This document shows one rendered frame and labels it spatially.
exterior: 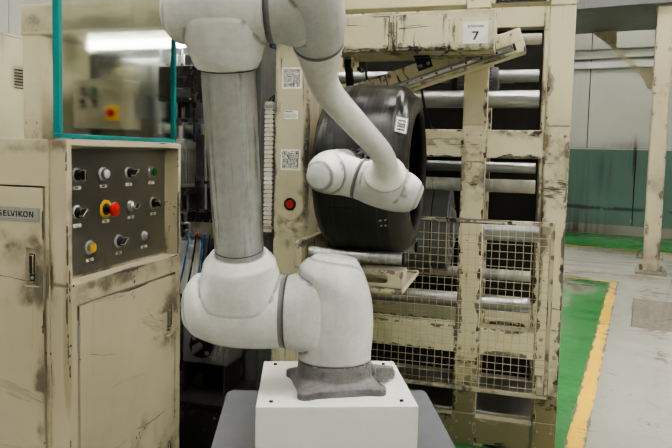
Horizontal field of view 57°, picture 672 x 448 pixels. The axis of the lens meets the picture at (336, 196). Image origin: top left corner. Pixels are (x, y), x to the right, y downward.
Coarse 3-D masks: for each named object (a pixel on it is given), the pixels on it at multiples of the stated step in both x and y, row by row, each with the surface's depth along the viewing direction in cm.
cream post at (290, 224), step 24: (288, 48) 219; (288, 96) 220; (312, 96) 222; (288, 120) 221; (312, 120) 223; (288, 144) 221; (312, 144) 225; (288, 192) 223; (288, 216) 223; (312, 216) 228; (288, 240) 224; (288, 264) 224; (288, 360) 227
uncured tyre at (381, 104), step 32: (352, 96) 205; (384, 96) 202; (416, 96) 214; (320, 128) 201; (384, 128) 193; (416, 128) 237; (416, 160) 244; (320, 224) 207; (352, 224) 200; (416, 224) 226
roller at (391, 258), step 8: (312, 248) 214; (320, 248) 213; (328, 248) 213; (336, 248) 212; (344, 248) 212; (352, 256) 209; (360, 256) 209; (368, 256) 208; (376, 256) 207; (384, 256) 206; (392, 256) 206; (400, 256) 205; (392, 264) 207; (400, 264) 206
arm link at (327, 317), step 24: (312, 264) 126; (336, 264) 125; (288, 288) 126; (312, 288) 124; (336, 288) 123; (360, 288) 125; (288, 312) 124; (312, 312) 123; (336, 312) 123; (360, 312) 125; (288, 336) 124; (312, 336) 123; (336, 336) 123; (360, 336) 125; (312, 360) 124; (336, 360) 123; (360, 360) 125
